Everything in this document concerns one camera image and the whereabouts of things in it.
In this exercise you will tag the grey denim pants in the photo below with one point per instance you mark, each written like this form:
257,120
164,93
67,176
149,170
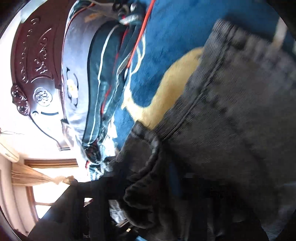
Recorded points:
220,165

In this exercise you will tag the light blue flower pillow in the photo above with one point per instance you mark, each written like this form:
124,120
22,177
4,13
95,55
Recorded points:
91,50

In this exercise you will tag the blue deer pattern blanket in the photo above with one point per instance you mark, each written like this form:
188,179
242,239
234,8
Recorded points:
172,43

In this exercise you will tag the dark carved wooden headboard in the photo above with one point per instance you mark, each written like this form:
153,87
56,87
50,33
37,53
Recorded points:
36,58

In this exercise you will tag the beige tied curtain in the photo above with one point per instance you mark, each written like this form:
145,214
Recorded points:
23,175

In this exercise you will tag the white air conditioner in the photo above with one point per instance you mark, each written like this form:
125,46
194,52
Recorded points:
10,153

